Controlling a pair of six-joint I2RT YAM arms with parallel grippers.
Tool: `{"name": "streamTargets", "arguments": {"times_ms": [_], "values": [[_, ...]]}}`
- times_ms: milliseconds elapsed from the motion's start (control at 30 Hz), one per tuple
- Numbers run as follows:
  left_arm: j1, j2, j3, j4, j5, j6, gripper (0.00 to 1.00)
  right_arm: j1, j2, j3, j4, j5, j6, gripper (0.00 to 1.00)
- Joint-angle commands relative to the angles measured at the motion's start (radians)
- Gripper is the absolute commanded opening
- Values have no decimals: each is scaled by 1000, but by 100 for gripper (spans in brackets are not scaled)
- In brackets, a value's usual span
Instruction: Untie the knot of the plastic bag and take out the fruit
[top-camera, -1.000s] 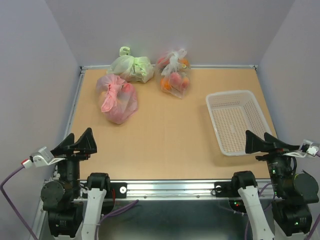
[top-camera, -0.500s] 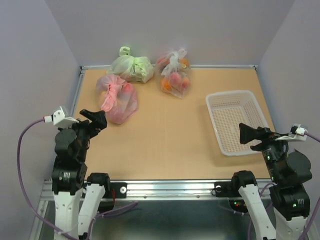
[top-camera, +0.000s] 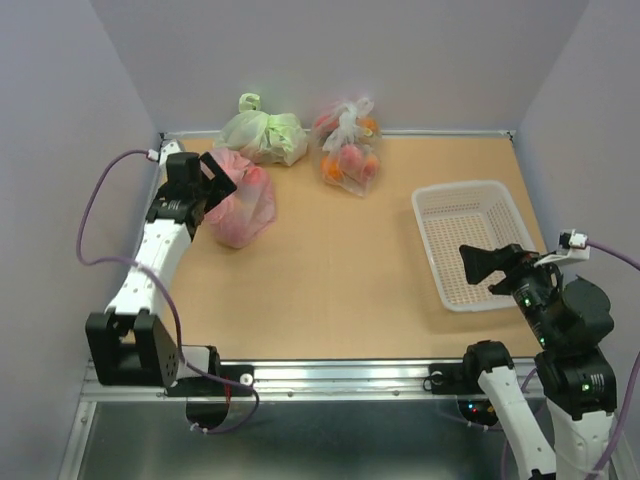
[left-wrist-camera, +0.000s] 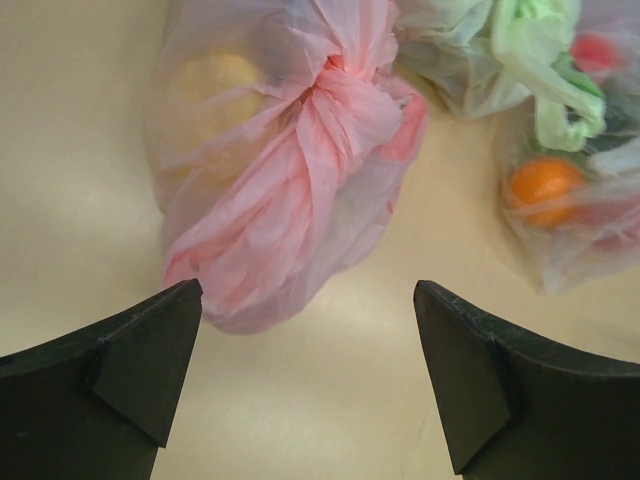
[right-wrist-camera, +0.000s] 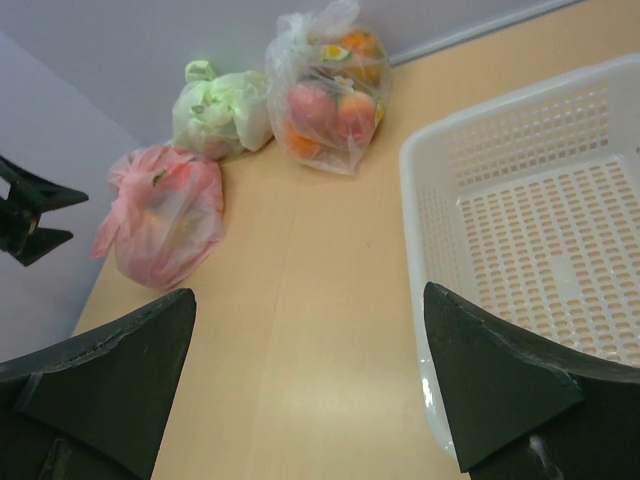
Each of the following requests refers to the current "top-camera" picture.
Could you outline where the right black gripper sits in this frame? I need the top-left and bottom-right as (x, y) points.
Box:
(457, 240), (561, 346)

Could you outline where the pink plastic bag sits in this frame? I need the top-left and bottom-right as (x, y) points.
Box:
(205, 148), (276, 249)

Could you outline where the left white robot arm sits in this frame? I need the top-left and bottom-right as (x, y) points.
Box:
(85, 151), (237, 387)

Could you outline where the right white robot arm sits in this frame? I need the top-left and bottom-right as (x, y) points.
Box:
(459, 233), (617, 479)

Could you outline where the green plastic bag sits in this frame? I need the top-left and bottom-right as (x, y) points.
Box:
(213, 93), (308, 166)

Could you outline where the clear plastic fruit bag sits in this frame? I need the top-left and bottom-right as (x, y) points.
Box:
(311, 97), (381, 197)

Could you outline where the white plastic basket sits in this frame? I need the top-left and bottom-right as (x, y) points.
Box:
(411, 180), (535, 313)

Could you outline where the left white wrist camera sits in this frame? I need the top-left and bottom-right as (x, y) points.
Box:
(146, 140), (184, 166)

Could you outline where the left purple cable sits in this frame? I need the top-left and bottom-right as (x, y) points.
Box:
(75, 149), (261, 435)

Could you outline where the purple cable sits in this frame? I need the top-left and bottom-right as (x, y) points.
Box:
(75, 149), (261, 435)
(502, 239), (640, 480)

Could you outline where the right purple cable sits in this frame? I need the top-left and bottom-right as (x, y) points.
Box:
(502, 239), (640, 480)

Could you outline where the aluminium front rail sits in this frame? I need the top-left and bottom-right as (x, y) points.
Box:
(81, 359), (461, 403)

